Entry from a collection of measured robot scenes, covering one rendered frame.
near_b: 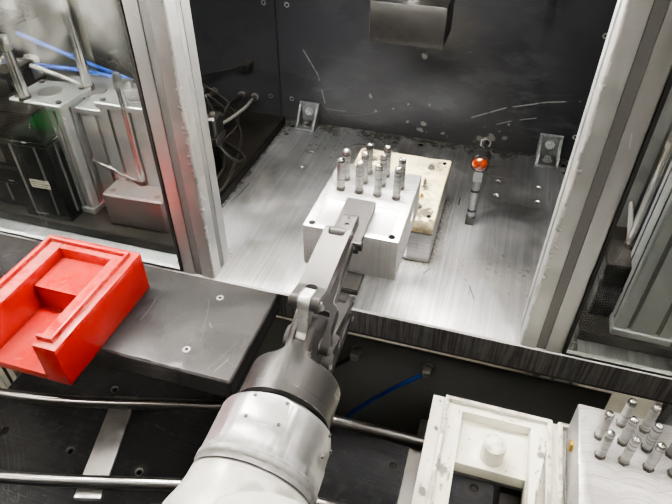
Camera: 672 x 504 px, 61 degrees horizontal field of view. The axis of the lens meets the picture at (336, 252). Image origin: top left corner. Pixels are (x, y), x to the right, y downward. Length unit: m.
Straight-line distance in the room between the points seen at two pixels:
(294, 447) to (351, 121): 0.73
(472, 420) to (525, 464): 0.07
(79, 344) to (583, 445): 0.50
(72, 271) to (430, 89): 0.60
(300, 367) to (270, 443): 0.07
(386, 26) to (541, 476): 0.50
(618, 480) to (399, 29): 0.50
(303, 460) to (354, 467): 0.42
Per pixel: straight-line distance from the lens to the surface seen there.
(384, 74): 0.99
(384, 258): 0.56
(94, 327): 0.67
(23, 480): 0.74
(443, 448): 0.61
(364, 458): 0.83
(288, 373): 0.43
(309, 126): 1.04
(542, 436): 0.65
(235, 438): 0.40
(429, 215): 0.72
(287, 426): 0.41
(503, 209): 0.87
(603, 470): 0.59
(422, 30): 0.68
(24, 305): 0.73
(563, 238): 0.57
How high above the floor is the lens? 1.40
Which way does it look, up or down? 40 degrees down
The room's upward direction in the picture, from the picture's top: straight up
